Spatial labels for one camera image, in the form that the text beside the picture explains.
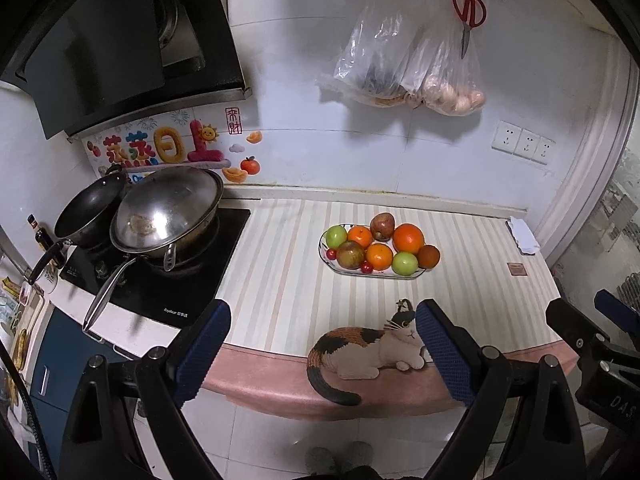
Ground clear plastic bag of onions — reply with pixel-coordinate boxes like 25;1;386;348
400;15;487;117

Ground black range hood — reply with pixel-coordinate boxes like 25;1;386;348
0;0;253;141

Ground red handled scissors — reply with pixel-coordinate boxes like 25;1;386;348
452;0;487;59

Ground reddish passion fruit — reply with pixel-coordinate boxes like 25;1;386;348
370;212;396;241
336;241;365;270

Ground striped cat print mat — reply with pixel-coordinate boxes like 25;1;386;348
202;197;576;421

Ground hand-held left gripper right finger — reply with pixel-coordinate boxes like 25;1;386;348
415;299;588;480

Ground frosted glass door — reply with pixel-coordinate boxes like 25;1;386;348
550;35;640;311

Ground floral oval plate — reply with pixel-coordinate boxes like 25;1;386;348
319;223;436;277

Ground blue cabinet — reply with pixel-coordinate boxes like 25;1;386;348
27;307;126;436

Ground clear plastic bag dark contents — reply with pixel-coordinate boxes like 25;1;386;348
317;0;416;107

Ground stainless steel wok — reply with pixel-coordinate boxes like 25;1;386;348
82;166;224;332

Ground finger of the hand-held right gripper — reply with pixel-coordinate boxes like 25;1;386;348
594;289;640;348
545;297;609;362

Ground black gas stove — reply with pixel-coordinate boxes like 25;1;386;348
59;207;251;322

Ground white folded cloth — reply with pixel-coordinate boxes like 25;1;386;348
506;216;542;256

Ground grey slipper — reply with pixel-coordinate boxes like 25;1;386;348
305;445;342;477
342;441;374;471

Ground large green jujube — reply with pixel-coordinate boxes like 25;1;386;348
391;251;418;276

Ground large reddish orange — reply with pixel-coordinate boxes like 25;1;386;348
392;223;426;255

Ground person's dark clothing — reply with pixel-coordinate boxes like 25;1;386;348
342;465;383;480

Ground white wall socket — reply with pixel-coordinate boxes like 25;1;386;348
514;129;541;160
534;136;556;166
491;121;521;155

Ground brown passion fruit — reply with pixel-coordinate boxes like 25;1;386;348
416;244;441;269

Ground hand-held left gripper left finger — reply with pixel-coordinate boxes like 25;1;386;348
57;299;233;480

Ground black frying pan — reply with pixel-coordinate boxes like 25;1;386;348
27;164;130;286

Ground dark sauce bottle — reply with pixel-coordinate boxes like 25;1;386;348
27;214;66;263

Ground colourful character wall sticker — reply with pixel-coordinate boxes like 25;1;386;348
85;119;232;181

